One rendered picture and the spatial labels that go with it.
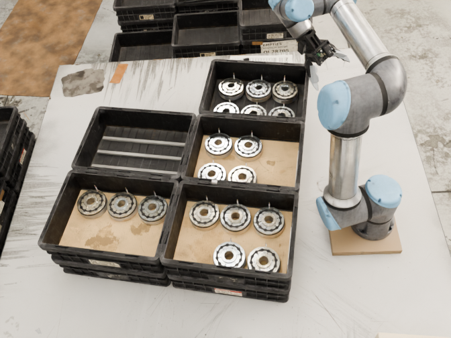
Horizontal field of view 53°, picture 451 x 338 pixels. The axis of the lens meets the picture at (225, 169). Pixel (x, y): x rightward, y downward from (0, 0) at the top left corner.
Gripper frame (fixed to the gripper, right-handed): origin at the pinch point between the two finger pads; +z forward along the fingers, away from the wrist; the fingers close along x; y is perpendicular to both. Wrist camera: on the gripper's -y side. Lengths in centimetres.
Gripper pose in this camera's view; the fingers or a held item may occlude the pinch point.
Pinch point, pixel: (333, 76)
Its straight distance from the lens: 168.4
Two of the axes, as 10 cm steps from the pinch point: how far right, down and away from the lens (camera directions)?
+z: 6.3, 6.8, 3.7
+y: 2.3, 2.9, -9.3
